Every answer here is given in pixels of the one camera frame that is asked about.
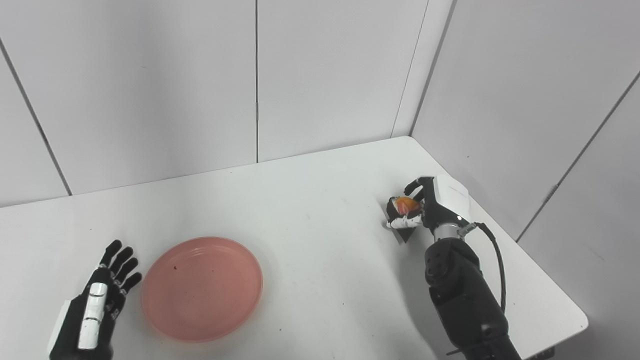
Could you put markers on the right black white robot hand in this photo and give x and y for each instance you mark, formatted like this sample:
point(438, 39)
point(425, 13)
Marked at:
point(440, 205)

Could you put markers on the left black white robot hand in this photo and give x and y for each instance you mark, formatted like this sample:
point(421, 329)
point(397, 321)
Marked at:
point(95, 310)

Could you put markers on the cake slice with orange topping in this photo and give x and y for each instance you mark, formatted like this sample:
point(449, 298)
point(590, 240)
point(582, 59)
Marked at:
point(403, 210)

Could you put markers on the pink round plate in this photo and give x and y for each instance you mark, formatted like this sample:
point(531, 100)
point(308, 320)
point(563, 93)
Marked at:
point(202, 289)

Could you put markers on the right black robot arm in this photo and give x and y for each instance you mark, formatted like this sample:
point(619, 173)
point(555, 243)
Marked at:
point(462, 290)

